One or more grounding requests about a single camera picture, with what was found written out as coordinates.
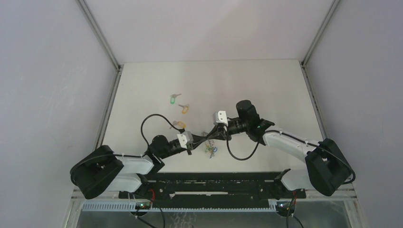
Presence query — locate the white cable duct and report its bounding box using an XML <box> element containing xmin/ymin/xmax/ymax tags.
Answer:
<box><xmin>81</xmin><ymin>201</ymin><xmax>276</xmax><ymax>212</ymax></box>

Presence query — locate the blue tag key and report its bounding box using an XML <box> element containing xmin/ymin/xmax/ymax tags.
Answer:
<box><xmin>209</xmin><ymin>147</ymin><xmax>218</xmax><ymax>159</ymax></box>

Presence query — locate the camera cable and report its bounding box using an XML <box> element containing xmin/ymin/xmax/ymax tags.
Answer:
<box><xmin>140</xmin><ymin>114</ymin><xmax>185</xmax><ymax>155</ymax></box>
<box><xmin>225</xmin><ymin>135</ymin><xmax>356</xmax><ymax>185</ymax></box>

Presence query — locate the left camera cable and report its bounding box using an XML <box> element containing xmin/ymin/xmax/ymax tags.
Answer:
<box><xmin>140</xmin><ymin>114</ymin><xmax>185</xmax><ymax>155</ymax></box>

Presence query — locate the left circuit board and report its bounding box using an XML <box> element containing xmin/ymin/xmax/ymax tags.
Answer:
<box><xmin>135</xmin><ymin>202</ymin><xmax>152</xmax><ymax>211</ymax></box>

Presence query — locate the orange tag key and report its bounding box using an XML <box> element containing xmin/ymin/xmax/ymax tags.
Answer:
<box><xmin>178</xmin><ymin>104</ymin><xmax>190</xmax><ymax>114</ymax></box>

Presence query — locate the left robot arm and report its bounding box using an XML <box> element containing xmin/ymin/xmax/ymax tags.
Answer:
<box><xmin>69</xmin><ymin>131</ymin><xmax>209</xmax><ymax>200</ymax></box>

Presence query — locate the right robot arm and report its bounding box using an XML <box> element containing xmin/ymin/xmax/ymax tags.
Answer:
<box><xmin>211</xmin><ymin>100</ymin><xmax>356</xmax><ymax>198</ymax></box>

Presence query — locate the right camera cable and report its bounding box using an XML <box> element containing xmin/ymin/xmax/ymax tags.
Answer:
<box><xmin>225</xmin><ymin>135</ymin><xmax>356</xmax><ymax>185</ymax></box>

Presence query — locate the right circuit board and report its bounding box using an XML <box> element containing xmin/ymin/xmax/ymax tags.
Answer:
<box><xmin>276</xmin><ymin>203</ymin><xmax>296</xmax><ymax>213</ymax></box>

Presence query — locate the yellow tag key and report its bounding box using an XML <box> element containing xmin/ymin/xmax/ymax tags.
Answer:
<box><xmin>170</xmin><ymin>121</ymin><xmax>186</xmax><ymax>129</ymax></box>

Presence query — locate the green tag key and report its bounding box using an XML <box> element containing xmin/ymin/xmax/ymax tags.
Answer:
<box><xmin>170</xmin><ymin>94</ymin><xmax>181</xmax><ymax>104</ymax></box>

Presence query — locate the circuit board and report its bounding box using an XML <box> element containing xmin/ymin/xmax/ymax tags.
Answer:
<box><xmin>135</xmin><ymin>202</ymin><xmax>152</xmax><ymax>211</ymax></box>
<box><xmin>276</xmin><ymin>203</ymin><xmax>296</xmax><ymax>213</ymax></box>

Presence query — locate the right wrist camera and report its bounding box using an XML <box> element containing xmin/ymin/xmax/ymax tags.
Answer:
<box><xmin>213</xmin><ymin>111</ymin><xmax>228</xmax><ymax>126</ymax></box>

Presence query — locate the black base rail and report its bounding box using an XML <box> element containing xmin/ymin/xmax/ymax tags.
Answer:
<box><xmin>118</xmin><ymin>171</ymin><xmax>307</xmax><ymax>208</ymax></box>

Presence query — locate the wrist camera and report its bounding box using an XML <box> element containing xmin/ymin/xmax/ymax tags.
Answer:
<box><xmin>177</xmin><ymin>131</ymin><xmax>193</xmax><ymax>149</ymax></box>
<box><xmin>213</xmin><ymin>111</ymin><xmax>228</xmax><ymax>126</ymax></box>

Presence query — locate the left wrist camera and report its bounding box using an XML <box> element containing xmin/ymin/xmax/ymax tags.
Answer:
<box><xmin>177</xmin><ymin>131</ymin><xmax>193</xmax><ymax>149</ymax></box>

